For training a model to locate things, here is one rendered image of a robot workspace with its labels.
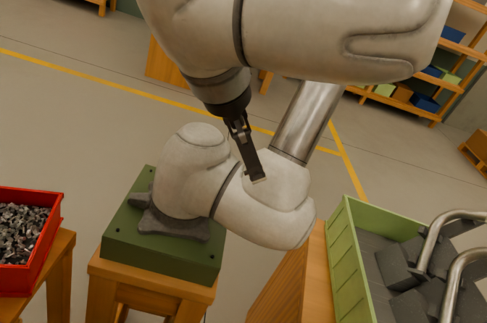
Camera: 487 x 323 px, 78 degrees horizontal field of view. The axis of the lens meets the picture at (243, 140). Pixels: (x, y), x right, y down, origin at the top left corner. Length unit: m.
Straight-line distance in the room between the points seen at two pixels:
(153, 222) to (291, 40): 0.63
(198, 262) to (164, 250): 0.08
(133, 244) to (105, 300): 0.23
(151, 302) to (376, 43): 0.85
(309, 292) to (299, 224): 0.41
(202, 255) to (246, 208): 0.20
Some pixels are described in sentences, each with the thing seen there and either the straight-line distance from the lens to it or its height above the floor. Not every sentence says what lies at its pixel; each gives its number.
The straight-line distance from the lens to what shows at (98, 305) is 1.01.
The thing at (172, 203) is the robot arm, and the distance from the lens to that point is 0.74.
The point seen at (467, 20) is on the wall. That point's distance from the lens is 6.68.
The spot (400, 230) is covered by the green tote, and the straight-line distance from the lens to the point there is 1.34.
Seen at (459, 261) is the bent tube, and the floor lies 1.06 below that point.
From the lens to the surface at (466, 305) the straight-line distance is 1.10.
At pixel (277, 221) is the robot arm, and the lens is 0.66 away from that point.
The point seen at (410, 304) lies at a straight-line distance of 1.10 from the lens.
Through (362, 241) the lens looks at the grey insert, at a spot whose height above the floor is 0.85.
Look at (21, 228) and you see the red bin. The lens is 0.90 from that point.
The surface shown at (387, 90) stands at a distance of 5.86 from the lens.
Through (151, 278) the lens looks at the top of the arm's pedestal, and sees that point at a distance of 0.84.
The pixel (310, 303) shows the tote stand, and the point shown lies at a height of 0.79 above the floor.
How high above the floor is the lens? 1.57
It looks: 31 degrees down
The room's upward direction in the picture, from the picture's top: 22 degrees clockwise
